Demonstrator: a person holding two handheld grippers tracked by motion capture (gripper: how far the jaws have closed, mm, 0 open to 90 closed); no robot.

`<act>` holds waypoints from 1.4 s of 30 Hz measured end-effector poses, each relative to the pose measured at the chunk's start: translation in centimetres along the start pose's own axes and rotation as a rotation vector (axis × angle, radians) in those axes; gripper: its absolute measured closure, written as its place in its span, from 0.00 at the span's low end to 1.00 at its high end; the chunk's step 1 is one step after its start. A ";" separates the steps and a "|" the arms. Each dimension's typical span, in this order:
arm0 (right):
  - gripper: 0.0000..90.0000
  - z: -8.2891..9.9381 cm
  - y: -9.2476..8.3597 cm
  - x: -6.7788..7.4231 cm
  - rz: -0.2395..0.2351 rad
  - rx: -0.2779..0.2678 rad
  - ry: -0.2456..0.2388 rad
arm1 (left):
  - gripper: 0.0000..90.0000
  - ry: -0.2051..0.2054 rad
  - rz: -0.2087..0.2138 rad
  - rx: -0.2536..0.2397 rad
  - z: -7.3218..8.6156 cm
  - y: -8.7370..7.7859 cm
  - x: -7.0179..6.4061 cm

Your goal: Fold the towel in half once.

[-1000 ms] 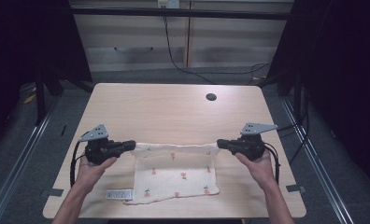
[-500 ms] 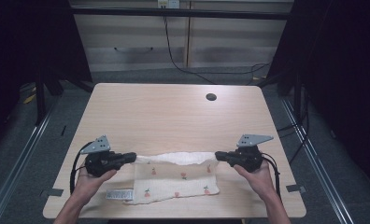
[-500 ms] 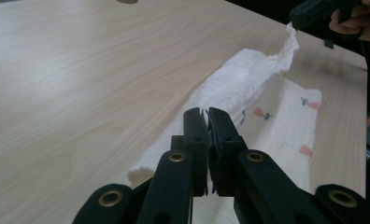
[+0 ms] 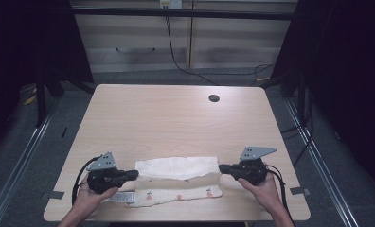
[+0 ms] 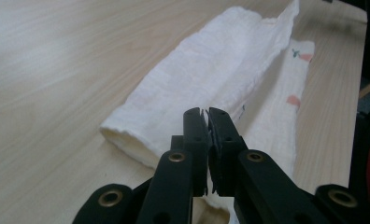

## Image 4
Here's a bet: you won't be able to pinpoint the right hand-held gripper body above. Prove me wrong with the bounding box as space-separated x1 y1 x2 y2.
237 146 277 186

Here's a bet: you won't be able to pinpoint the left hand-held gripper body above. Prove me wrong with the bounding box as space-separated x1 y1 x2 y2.
86 151 126 195

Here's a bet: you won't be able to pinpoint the white towel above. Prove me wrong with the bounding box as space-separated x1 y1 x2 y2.
107 156 223 209

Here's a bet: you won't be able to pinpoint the person's left hand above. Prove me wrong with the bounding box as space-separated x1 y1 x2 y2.
73 182 120 216

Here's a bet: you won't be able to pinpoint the person's right hand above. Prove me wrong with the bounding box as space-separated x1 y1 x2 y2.
238 172 285 213

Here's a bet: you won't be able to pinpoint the grey tape strip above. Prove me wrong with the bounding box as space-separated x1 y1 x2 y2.
42 190 65 201
289 186 312 197

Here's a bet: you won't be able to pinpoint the black stand leg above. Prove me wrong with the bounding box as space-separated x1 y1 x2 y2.
34 70 48 129

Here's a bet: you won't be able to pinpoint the yellow floor tape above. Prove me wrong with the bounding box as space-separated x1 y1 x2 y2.
23 94 38 107

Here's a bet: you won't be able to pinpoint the dark curtain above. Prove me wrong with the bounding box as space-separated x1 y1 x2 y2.
260 0 375 198
0 0 94 155

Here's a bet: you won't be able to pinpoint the black horizontal bar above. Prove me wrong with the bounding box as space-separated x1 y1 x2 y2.
71 7 299 22

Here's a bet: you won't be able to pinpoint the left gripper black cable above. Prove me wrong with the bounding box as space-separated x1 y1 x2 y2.
70 155 102 206

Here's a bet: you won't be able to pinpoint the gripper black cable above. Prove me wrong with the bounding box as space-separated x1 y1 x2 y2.
70 155 102 206
263 163 296 225

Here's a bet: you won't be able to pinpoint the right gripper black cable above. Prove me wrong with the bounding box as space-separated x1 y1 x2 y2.
263 163 296 225

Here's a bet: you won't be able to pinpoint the black floor cables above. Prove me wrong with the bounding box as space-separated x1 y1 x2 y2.
279 89 314 166

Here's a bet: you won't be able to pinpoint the metal floor rail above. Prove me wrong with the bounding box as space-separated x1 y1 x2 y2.
0 102 60 227
284 97 362 227

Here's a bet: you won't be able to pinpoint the long black wall cable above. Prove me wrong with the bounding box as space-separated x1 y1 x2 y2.
164 14 276 87

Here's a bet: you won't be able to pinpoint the dark cabinet handle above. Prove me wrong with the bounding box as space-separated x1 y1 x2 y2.
115 46 156 55

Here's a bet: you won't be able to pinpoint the white wall socket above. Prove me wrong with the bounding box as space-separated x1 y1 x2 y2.
158 0 184 9

